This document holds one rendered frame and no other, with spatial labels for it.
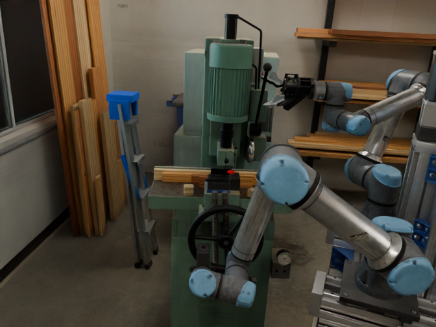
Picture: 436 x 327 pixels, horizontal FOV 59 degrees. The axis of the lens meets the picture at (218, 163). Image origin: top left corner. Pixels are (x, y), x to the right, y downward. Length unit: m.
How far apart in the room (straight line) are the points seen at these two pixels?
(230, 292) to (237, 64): 0.85
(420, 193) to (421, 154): 0.13
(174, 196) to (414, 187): 0.89
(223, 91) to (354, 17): 2.58
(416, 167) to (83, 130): 2.18
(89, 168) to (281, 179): 2.18
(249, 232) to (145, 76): 3.08
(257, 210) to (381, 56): 3.08
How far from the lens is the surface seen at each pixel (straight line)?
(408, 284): 1.15
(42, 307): 2.58
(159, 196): 1.62
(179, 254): 1.74
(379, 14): 4.04
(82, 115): 2.87
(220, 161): 1.67
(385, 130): 1.81
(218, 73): 1.57
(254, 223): 1.18
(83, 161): 2.95
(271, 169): 0.95
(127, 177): 2.50
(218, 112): 1.59
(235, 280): 1.18
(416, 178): 1.43
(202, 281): 1.13
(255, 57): 1.91
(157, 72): 4.05
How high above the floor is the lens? 1.57
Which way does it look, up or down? 20 degrees down
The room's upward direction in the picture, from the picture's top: 3 degrees clockwise
